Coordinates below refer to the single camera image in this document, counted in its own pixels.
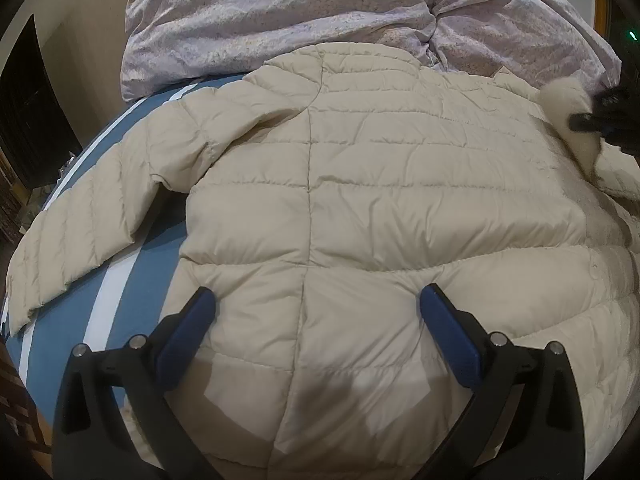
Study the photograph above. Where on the lilac floral duvet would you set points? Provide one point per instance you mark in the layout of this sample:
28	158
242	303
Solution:
537	40

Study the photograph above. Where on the beige puffer down jacket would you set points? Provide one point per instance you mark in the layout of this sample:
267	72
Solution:
323	192

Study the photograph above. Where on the blue white striped bed sheet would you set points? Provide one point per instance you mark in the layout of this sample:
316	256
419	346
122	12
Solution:
120	299

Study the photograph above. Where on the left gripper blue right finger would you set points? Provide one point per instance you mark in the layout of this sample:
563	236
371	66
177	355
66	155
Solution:
523	419

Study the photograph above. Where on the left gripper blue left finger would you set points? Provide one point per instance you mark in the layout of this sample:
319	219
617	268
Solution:
90	438

